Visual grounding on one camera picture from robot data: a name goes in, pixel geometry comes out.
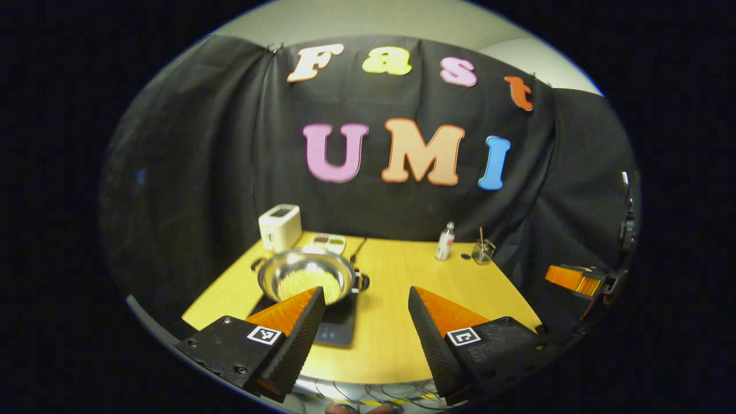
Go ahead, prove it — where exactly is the black backdrop cloth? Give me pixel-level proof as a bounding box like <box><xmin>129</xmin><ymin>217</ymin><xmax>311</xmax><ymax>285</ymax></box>
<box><xmin>98</xmin><ymin>34</ymin><xmax>642</xmax><ymax>346</ymax></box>

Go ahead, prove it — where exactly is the small bottle with red label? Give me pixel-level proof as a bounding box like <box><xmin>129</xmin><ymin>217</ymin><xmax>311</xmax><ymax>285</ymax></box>
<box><xmin>435</xmin><ymin>222</ymin><xmax>455</xmax><ymax>261</ymax></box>

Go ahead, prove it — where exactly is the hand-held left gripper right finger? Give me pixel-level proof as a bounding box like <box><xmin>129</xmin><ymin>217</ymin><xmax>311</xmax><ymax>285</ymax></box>
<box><xmin>408</xmin><ymin>286</ymin><xmax>555</xmax><ymax>406</ymax></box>

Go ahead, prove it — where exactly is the black induction cooktop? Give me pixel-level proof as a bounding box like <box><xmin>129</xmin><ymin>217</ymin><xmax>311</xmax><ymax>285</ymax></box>
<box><xmin>247</xmin><ymin>287</ymin><xmax>360</xmax><ymax>347</ymax></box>

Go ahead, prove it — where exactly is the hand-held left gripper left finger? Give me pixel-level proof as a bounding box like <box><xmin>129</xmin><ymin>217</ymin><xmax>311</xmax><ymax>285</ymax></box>
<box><xmin>175</xmin><ymin>286</ymin><xmax>327</xmax><ymax>403</ymax></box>

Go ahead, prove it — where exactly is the sectioned snack plate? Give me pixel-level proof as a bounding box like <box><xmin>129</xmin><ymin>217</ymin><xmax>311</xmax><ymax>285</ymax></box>
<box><xmin>313</xmin><ymin>233</ymin><xmax>347</xmax><ymax>255</ymax></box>

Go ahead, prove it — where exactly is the metal wire holder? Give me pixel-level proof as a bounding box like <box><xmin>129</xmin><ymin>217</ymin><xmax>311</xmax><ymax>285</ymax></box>
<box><xmin>472</xmin><ymin>239</ymin><xmax>496</xmax><ymax>265</ymax></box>

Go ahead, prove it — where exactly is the pile of soybeans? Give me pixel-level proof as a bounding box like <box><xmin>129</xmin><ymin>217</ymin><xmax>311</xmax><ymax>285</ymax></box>
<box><xmin>278</xmin><ymin>269</ymin><xmax>341</xmax><ymax>304</ymax></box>

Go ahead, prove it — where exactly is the white toaster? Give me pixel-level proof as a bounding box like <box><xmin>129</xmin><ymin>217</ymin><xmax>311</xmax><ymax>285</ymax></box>
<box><xmin>258</xmin><ymin>204</ymin><xmax>302</xmax><ymax>252</ymax></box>

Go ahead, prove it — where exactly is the stainless steel pot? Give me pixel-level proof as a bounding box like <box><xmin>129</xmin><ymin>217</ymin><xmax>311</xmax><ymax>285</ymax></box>
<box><xmin>251</xmin><ymin>247</ymin><xmax>370</xmax><ymax>305</ymax></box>

